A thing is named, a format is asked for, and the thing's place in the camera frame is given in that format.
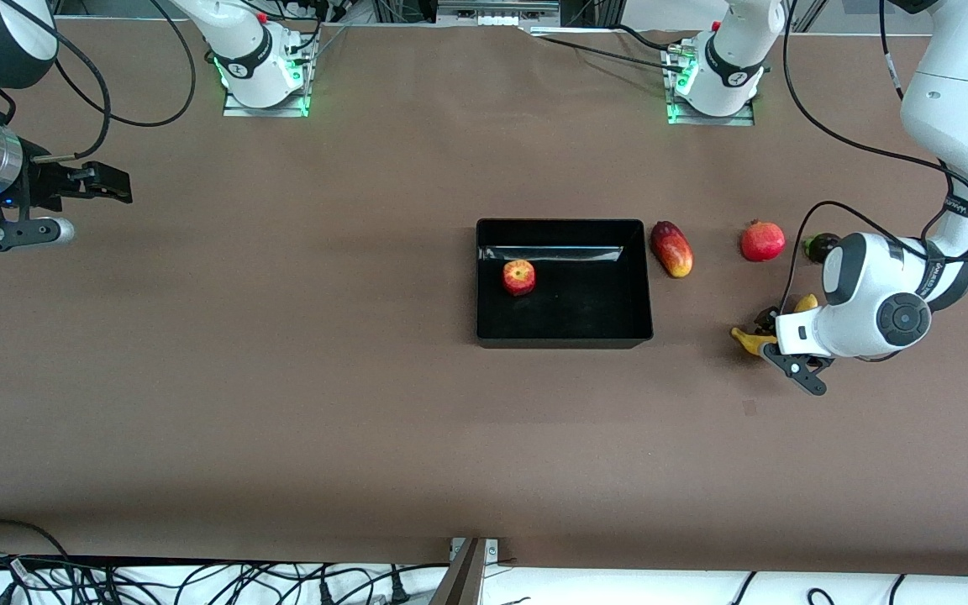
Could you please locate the red pomegranate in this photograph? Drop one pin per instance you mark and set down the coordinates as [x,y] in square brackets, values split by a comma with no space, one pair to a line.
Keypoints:
[763,242]

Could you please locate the black plastic box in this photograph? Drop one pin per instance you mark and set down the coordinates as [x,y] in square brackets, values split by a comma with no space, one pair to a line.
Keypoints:
[593,311]

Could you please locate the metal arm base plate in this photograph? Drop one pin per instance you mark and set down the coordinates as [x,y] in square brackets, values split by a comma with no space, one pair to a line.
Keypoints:
[236,108]
[740,120]

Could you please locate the aluminium profile post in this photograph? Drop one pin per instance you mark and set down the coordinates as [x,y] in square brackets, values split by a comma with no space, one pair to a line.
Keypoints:
[460,580]

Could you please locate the yellow banana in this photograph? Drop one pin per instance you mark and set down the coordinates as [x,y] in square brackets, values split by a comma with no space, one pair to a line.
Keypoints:
[749,340]

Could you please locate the white connector strip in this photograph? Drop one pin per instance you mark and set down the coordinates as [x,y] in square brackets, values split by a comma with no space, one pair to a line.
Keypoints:
[497,20]

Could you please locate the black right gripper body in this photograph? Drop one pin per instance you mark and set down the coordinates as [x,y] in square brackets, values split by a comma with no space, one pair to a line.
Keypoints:
[45,184]

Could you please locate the small metal corner bracket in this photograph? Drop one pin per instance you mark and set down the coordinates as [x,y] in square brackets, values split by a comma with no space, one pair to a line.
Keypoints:
[492,550]

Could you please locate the dark purple mangosteen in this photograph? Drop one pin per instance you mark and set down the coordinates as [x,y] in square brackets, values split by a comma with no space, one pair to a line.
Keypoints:
[820,246]

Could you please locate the silver metal frame bracket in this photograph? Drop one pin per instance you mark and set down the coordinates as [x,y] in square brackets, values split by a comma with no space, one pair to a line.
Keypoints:
[492,7]

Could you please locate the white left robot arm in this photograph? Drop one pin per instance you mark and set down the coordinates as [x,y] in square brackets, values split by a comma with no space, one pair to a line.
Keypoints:
[954,109]

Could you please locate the red yellow mango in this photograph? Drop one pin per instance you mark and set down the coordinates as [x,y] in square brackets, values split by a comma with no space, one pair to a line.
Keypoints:
[671,250]

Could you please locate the red apple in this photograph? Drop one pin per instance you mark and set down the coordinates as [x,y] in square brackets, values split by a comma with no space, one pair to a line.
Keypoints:
[519,277]

